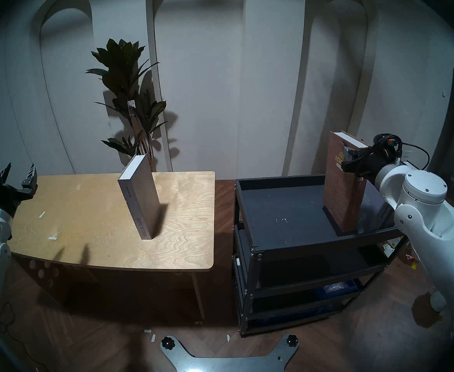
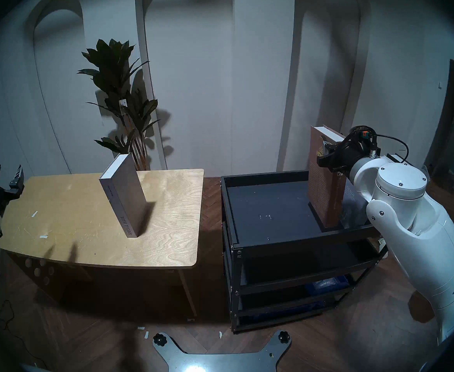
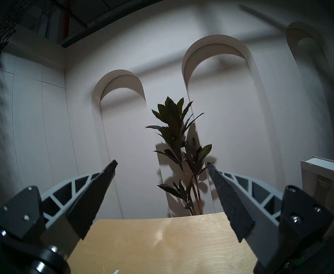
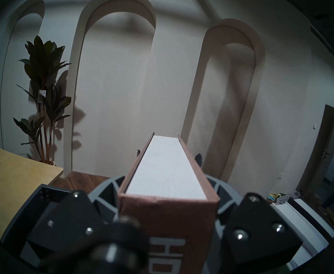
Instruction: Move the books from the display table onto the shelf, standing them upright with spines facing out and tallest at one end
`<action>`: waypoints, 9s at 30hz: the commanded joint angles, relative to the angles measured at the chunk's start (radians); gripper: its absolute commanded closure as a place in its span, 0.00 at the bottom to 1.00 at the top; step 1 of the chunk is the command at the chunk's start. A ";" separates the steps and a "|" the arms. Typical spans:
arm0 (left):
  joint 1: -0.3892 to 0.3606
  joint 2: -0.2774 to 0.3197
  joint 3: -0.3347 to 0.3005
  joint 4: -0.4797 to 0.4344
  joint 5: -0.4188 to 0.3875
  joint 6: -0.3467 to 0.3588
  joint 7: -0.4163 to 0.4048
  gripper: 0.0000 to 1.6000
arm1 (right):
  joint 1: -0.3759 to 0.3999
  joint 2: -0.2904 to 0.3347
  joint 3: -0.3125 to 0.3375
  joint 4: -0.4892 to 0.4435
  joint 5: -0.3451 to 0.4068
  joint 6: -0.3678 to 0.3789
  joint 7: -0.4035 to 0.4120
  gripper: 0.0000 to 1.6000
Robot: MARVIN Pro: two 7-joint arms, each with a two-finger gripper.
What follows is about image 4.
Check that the tall green potted plant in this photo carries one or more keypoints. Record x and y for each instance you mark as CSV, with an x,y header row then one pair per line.
x,y
44,53

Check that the black metal shelf cart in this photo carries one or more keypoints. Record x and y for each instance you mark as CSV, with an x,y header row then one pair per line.
x,y
24,213

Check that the silver book small black lettering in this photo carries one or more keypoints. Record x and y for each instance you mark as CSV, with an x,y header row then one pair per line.
x,y
295,222

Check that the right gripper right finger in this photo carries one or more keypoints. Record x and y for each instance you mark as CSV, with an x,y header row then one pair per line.
x,y
258,233

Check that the black CENTURY book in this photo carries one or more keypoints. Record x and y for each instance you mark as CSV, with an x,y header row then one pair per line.
x,y
312,216

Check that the dark grey door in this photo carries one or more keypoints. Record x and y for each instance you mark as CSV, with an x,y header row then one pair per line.
x,y
324,145

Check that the clear plastic storage container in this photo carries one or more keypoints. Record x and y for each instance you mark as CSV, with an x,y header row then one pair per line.
x,y
288,197

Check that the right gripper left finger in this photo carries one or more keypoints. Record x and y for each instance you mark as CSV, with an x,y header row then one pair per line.
x,y
67,225

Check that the light wooden display table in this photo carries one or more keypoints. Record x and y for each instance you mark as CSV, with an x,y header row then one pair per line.
x,y
13,176

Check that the brown HOMES book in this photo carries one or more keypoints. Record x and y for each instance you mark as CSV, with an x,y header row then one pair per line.
x,y
167,167

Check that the yellow green cloth pile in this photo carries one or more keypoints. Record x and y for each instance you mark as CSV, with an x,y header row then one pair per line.
x,y
274,197

